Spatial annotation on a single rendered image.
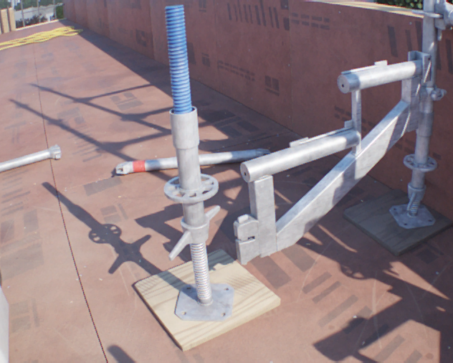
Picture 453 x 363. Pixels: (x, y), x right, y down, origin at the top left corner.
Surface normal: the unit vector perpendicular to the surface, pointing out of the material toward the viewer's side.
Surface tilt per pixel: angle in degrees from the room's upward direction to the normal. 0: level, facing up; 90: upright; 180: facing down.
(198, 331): 0
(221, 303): 0
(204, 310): 0
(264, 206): 90
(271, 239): 90
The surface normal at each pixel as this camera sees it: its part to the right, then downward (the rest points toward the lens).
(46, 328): -0.06, -0.90
